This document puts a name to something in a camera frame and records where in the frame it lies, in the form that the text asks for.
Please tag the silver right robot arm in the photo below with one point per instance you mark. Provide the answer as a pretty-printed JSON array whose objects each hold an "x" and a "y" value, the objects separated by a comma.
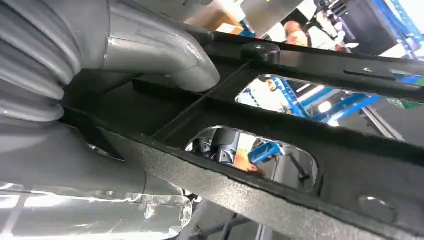
[{"x": 33, "y": 59}]

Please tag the blue metal shelf rack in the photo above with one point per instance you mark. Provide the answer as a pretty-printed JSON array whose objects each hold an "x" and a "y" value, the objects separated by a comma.
[{"x": 397, "y": 23}]

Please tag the person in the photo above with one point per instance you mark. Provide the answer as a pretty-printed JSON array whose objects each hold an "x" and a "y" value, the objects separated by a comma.
[{"x": 298, "y": 36}]

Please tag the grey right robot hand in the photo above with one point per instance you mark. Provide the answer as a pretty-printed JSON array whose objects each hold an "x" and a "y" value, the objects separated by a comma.
[{"x": 82, "y": 185}]

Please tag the tan cardboard box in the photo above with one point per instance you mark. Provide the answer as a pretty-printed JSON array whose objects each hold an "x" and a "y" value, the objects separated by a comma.
[{"x": 215, "y": 18}]

